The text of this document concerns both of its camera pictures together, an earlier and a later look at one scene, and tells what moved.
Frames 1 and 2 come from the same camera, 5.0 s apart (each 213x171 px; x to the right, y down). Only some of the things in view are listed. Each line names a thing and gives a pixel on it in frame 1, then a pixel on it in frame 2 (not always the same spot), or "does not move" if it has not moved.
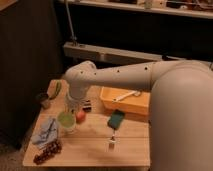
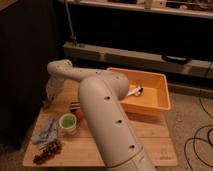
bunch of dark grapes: x=43 y=155 does not move
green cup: x=66 y=119 does not move
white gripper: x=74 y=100 to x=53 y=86
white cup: x=69 y=130 does not move
